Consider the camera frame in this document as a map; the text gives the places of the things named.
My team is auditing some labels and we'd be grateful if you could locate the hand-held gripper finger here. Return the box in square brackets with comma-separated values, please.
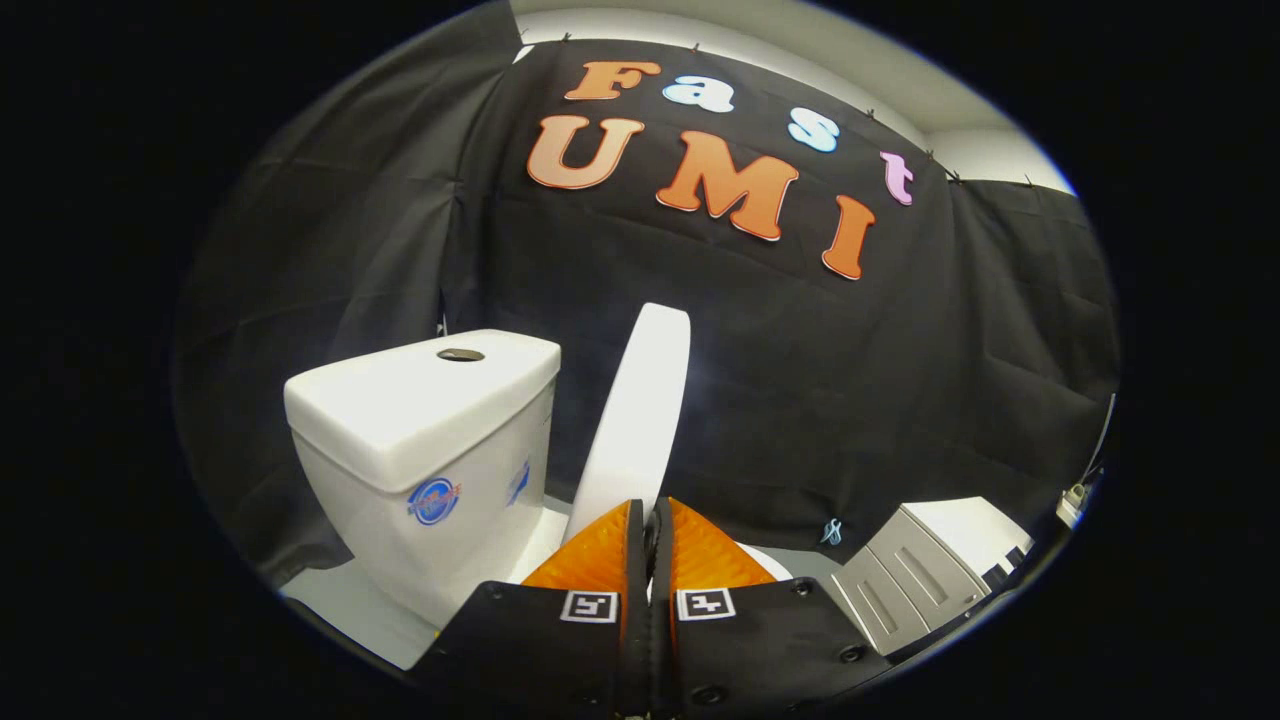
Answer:
[650, 496, 891, 716]
[415, 498, 649, 716]

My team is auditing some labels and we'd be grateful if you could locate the white toilet lid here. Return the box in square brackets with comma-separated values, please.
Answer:
[563, 303, 693, 546]

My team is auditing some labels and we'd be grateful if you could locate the white ceramic toilet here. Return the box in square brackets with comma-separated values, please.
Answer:
[283, 328, 793, 671]

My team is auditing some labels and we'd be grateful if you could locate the white drawer cabinet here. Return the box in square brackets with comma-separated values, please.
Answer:
[828, 496, 1037, 658]

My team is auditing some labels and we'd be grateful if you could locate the black backdrop cloth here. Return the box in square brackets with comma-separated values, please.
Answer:
[175, 5, 1121, 591]

